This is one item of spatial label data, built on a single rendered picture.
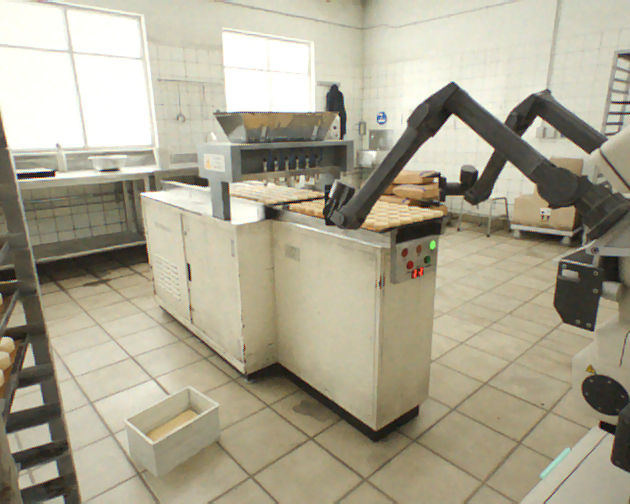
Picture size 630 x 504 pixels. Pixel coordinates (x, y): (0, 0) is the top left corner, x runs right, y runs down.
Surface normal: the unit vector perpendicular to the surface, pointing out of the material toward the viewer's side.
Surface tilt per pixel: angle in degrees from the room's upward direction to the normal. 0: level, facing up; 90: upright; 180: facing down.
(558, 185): 77
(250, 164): 90
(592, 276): 90
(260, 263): 90
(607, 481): 0
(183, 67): 90
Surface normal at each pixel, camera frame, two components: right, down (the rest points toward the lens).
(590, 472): -0.02, -0.96
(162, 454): 0.76, 0.17
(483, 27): -0.74, 0.19
